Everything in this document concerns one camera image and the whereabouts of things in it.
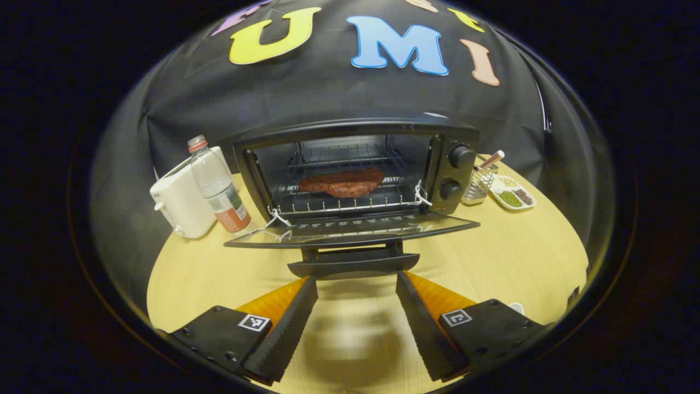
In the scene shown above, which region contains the red raw steak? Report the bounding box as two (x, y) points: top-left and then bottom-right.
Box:
(297, 166), (387, 199)

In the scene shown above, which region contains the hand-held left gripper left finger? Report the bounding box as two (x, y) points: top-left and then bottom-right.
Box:
(157, 275), (319, 385)

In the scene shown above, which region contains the white cord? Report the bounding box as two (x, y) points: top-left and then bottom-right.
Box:
(241, 207), (294, 237)
(413, 179), (434, 208)

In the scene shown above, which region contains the metal oven rack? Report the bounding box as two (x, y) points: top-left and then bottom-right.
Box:
(270, 140), (434, 217)

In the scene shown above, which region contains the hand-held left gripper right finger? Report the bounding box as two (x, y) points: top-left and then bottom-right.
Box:
(395, 270), (549, 384)

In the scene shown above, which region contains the black backdrop cloth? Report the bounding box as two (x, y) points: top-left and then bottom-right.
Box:
(90, 0), (609, 310)

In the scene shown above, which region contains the white toaster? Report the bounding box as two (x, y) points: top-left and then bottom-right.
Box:
(149, 146), (234, 240)

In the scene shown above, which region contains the black electric oven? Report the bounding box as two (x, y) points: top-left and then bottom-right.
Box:
(223, 117), (482, 280)

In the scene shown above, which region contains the clear bottle with red label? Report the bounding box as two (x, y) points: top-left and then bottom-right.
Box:
(187, 135), (253, 234)

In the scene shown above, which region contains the wire utensil holder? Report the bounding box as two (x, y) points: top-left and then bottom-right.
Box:
(461, 161), (499, 206)

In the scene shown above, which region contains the brown handled utensil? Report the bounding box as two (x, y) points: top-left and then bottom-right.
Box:
(473, 150), (506, 172)

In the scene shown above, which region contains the white divided dish with beans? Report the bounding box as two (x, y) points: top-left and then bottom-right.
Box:
(488, 174), (538, 212)

